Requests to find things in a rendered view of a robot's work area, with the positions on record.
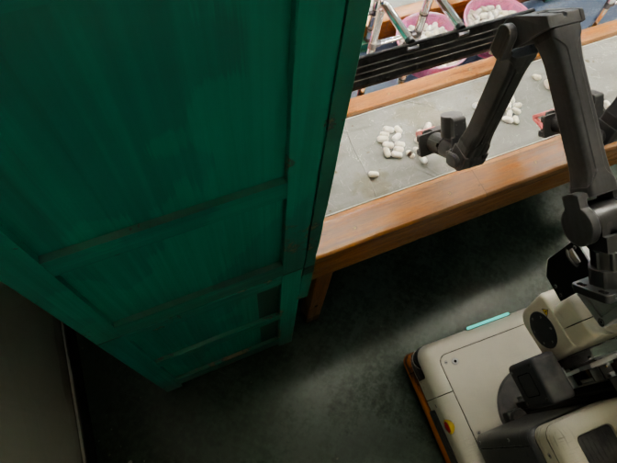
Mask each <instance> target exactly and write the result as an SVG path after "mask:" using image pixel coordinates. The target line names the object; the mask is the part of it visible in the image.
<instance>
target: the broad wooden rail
mask: <svg viewBox="0 0 617 463"><path fill-rule="evenodd" d="M604 148H605V152H606V156H607V159H608V162H609V165H610V166H612V165H615V164H617V141H615V142H613V143H610V144H607V145H605V146H604ZM568 182H570V179H569V171H568V165H567V158H566V154H565V150H564V146H563V142H562V138H561V134H560V135H557V136H554V137H553V138H550V139H547V140H544V141H539V142H537V143H535V144H532V145H529V146H526V147H523V148H521V149H519V150H516V151H513V152H508V153H505V154H503V155H501V156H498V157H495V158H492V159H489V160H487V161H485V162H484V163H483V164H481V165H478V166H474V167H471V168H468V169H465V170H462V171H456V172H453V173H451V174H448V175H443V176H441V177H438V178H435V179H433V180H430V181H427V182H424V183H422V184H419V185H416V186H412V187H409V188H407V189H404V190H401V191H399V192H396V193H393V194H391V195H388V196H385V197H382V198H378V199H376V200H373V201H370V202H367V203H364V204H362V205H360V206H357V207H354V208H351V209H347V210H344V211H342V212H339V213H336V214H333V215H330V216H328V217H326V218H324V222H323V227H322V232H321V236H320V244H319V248H318V251H317V254H316V261H315V266H314V271H313V273H312V279H311V280H313V279H315V278H318V277H322V276H325V275H327V274H329V273H332V272H334V271H337V270H340V269H342V268H345V267H346V266H349V265H353V264H356V263H359V262H361V261H364V260H365V259H368V258H371V257H373V256H376V255H378V254H382V253H384V252H387V251H390V250H392V249H395V248H397V247H400V246H402V245H404V244H407V243H411V242H414V241H416V240H418V239H420V238H423V237H426V236H429V235H431V234H434V233H436V232H440V231H442V230H445V229H448V228H450V227H453V226H455V225H457V224H460V223H462V222H465V221H468V220H472V219H473V218H476V217H479V216H481V215H484V214H486V213H489V212H491V211H493V210H496V209H500V208H503V207H505V206H508V205H510V204H512V203H515V202H518V201H520V200H523V199H525V198H529V197H531V196H534V195H537V194H539V193H542V192H544V191H546V190H549V189H551V188H554V187H557V186H561V185H563V184H565V183H568Z"/></svg>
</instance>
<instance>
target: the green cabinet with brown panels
mask: <svg viewBox="0 0 617 463"><path fill-rule="evenodd" d="M370 5H371V0H0V281H1V282H3V283H4V284H6V285H7V286H9V287H10V288H12V289H13V290H14V291H16V292H17V293H19V294H20V295H22V296H23V297H25V298H26V299H29V300H30V301H32V302H33V303H35V304H36V305H38V306H39V307H41V308H42V309H44V310H45V311H46V312H48V313H49V314H51V315H52V316H54V317H55V318H57V319H58V320H60V321H61V322H63V323H65V324H66V325H68V326H69V327H71V328H72V329H74V330H75V331H76V332H78V333H79V334H81V335H82V336H84V337H85V338H87V339H88V340H90V341H91V342H93V343H94V344H96V345H98V344H102V343H104V342H107V341H110V340H112V339H115V338H118V337H120V336H122V335H124V334H126V333H131V332H134V331H136V330H139V329H141V328H143V327H146V326H149V325H151V324H154V323H156V322H160V321H163V320H165V319H168V318H171V317H173V316H175V315H178V314H180V313H183V312H186V311H190V310H192V309H195V308H197V307H200V306H203V305H205V304H208V303H210V302H212V301H215V300H218V299H222V298H225V297H227V296H229V295H232V294H234V293H237V292H240V291H242V290H245V289H247V288H251V287H254V286H256V285H259V284H262V283H264V282H266V281H269V280H272V279H274V278H277V277H280V276H283V275H285V274H288V273H291V272H293V271H296V270H298V269H300V268H303V266H304V268H307V267H309V266H312V265H315V261H316V254H317V251H318V248H319V244H320V236H321V232H322V227H323V222H324V218H325V214H326V210H327V206H328V202H329V197H330V193H331V185H332V180H333V177H334V172H335V167H336V163H337V158H338V153H339V149H340V144H341V139H342V133H343V128H344V124H345V120H346V116H347V112H348V107H349V103H350V99H351V94H352V90H353V82H354V78H355V74H356V69H357V64H358V61H359V56H360V51H361V48H362V43H363V38H364V34H365V26H366V22H367V18H368V13H369V9H370Z"/></svg>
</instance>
